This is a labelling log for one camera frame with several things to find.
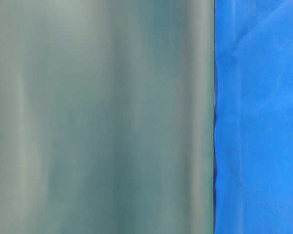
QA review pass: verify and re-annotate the blue table cloth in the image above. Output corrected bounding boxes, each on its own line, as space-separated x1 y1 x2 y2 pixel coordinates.
214 0 293 234

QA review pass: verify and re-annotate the dark green backdrop sheet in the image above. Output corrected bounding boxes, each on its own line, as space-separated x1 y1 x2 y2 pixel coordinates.
0 0 214 234

